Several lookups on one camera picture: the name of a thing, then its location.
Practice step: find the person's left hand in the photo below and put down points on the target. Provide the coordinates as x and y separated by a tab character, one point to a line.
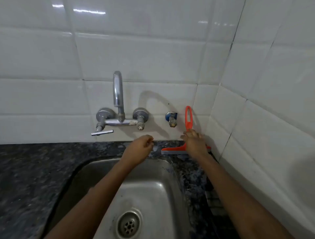
137	150

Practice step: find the person's right hand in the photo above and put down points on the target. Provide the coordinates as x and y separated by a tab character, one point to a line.
195	145

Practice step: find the orange squeegee with grey blade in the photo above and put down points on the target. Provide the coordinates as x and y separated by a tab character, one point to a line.
188	123

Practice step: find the person's right forearm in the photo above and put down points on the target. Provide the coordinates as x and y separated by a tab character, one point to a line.
233	197

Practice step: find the person's left forearm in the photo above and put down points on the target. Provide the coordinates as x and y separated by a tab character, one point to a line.
98	197

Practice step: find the black speckled granite countertop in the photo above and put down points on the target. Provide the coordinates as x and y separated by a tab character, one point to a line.
24	172

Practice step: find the stainless steel sink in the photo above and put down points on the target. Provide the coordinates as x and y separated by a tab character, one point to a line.
152	187

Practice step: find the round metal sink drain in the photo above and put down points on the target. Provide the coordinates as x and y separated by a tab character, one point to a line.
129	225

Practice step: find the small blue wall tap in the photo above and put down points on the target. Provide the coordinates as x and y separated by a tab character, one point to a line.
171	117

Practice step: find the chrome wall faucet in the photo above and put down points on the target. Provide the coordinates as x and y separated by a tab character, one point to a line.
118	93

